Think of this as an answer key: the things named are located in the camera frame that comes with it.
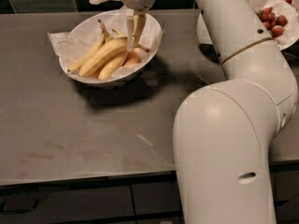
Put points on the dark drawer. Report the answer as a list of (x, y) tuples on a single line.
[(74, 205), (159, 193)]

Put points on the right dark drawer front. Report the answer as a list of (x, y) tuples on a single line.
[(159, 193)]

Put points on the white paper strawberry liner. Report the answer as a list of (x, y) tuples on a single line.
[(288, 6)]

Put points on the left dark drawer front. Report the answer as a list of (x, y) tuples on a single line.
[(74, 205)]

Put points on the pile of red strawberries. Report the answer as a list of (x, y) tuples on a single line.
[(274, 24)]

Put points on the white strawberry bowl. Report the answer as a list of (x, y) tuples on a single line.
[(288, 42)]

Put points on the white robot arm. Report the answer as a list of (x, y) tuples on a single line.
[(222, 132)]

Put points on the left black drawer handle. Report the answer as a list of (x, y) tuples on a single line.
[(17, 206)]

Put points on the white banana bowl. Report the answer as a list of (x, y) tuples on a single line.
[(124, 76)]

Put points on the lower small yellow banana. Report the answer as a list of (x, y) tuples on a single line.
[(112, 65)]

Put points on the back yellow banana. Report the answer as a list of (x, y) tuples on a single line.
[(106, 36)]

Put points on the orange fruit in bowl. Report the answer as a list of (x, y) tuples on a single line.
[(132, 58)]

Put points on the white paper bowl liner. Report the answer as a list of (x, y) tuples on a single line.
[(81, 34)]

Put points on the large front yellow banana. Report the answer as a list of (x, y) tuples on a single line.
[(102, 56)]

